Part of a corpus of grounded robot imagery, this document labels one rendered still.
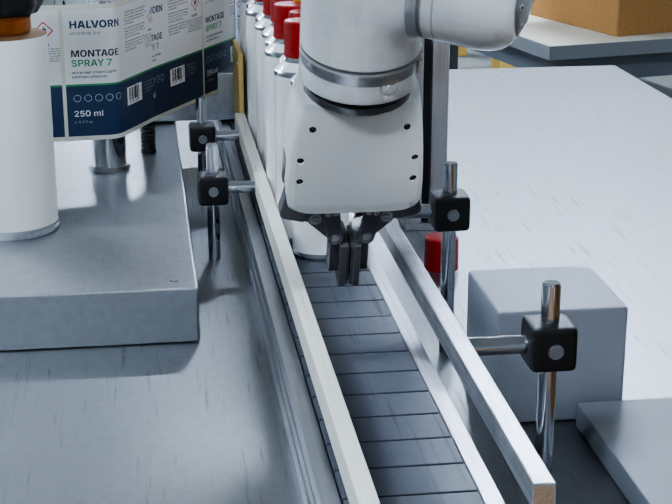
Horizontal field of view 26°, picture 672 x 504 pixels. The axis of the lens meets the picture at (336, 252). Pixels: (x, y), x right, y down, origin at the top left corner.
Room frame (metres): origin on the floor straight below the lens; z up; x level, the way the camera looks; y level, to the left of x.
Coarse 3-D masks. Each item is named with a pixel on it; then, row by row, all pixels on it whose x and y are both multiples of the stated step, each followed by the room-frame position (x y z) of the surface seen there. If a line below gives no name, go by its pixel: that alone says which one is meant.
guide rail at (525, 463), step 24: (384, 240) 1.08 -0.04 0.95; (408, 264) 0.98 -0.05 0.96; (432, 288) 0.93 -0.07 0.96; (432, 312) 0.89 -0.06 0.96; (456, 336) 0.84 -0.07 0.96; (456, 360) 0.82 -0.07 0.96; (480, 360) 0.80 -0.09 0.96; (480, 384) 0.77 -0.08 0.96; (480, 408) 0.75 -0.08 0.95; (504, 408) 0.73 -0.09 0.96; (504, 432) 0.70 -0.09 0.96; (504, 456) 0.70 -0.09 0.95; (528, 456) 0.67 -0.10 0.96; (528, 480) 0.65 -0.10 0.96; (552, 480) 0.65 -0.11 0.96
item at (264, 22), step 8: (264, 0) 1.56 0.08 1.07; (264, 8) 1.56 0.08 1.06; (264, 16) 1.57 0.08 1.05; (256, 24) 1.56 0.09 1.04; (264, 24) 1.55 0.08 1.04; (256, 32) 1.56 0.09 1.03; (256, 40) 1.56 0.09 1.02; (256, 48) 1.56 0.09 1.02; (256, 56) 1.56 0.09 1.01; (256, 64) 1.56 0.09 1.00; (256, 72) 1.56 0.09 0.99; (256, 80) 1.56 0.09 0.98; (256, 88) 1.56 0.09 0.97; (256, 96) 1.57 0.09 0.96; (256, 104) 1.57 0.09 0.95
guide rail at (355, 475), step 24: (240, 120) 1.66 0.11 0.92; (240, 144) 1.60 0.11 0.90; (264, 192) 1.34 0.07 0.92; (264, 216) 1.30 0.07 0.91; (288, 240) 1.19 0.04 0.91; (288, 264) 1.12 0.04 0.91; (288, 288) 1.08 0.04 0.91; (312, 312) 1.01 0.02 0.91; (312, 336) 0.96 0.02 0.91; (312, 360) 0.92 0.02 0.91; (336, 384) 0.88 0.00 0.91; (336, 408) 0.84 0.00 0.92; (336, 432) 0.80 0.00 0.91; (336, 456) 0.80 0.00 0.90; (360, 456) 0.77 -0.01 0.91; (360, 480) 0.74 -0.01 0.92
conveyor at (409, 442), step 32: (320, 288) 1.17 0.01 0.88; (352, 288) 1.17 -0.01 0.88; (288, 320) 1.10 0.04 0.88; (320, 320) 1.09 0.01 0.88; (352, 320) 1.09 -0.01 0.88; (384, 320) 1.09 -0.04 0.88; (352, 352) 1.02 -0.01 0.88; (384, 352) 1.02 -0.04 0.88; (352, 384) 0.96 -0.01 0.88; (384, 384) 0.96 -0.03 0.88; (416, 384) 0.96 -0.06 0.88; (320, 416) 0.90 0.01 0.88; (352, 416) 0.90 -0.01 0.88; (384, 416) 0.91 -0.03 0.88; (416, 416) 0.90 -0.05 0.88; (384, 448) 0.85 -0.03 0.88; (416, 448) 0.85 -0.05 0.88; (448, 448) 0.85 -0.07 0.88; (384, 480) 0.81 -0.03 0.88; (416, 480) 0.81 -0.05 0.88; (448, 480) 0.81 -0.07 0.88
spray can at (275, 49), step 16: (288, 16) 1.40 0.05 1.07; (272, 48) 1.40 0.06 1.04; (272, 64) 1.40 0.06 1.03; (272, 80) 1.40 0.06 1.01; (272, 96) 1.40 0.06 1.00; (272, 112) 1.40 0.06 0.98; (272, 128) 1.40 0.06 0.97; (272, 144) 1.40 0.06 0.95; (272, 160) 1.40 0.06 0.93; (272, 176) 1.40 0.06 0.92; (272, 192) 1.40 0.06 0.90
